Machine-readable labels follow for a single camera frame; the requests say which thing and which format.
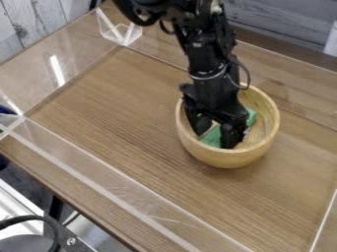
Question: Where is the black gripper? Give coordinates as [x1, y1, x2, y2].
[180, 67, 249, 149]

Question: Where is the green rectangular block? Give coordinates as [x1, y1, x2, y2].
[200, 108, 258, 148]

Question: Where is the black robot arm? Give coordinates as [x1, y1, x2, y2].
[113, 0, 249, 149]

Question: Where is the light wooden bowl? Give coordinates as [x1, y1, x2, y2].
[176, 86, 281, 168]

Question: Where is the black table leg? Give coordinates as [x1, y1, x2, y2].
[48, 196, 65, 221]

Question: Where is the clear acrylic tray enclosure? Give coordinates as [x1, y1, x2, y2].
[0, 14, 337, 252]

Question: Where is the black metal bracket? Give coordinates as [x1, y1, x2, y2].
[42, 223, 98, 252]

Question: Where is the black cable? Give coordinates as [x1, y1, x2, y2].
[0, 215, 61, 252]

